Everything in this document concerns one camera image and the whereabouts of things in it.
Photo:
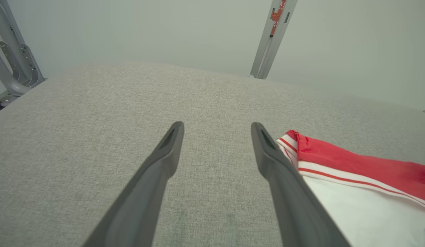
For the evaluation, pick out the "grey partition post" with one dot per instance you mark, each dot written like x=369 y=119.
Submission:
x=264 y=58

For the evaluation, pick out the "grey partition stand with foot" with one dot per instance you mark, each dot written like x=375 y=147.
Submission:
x=18 y=65

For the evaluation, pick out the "red and white jersey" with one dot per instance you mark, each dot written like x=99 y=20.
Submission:
x=370 y=206

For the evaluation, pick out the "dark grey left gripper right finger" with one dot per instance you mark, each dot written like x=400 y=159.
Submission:
x=291 y=199

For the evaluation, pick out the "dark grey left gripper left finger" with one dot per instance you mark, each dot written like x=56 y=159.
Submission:
x=144 y=195

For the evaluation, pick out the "orange label strip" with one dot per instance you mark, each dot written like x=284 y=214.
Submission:
x=276 y=17

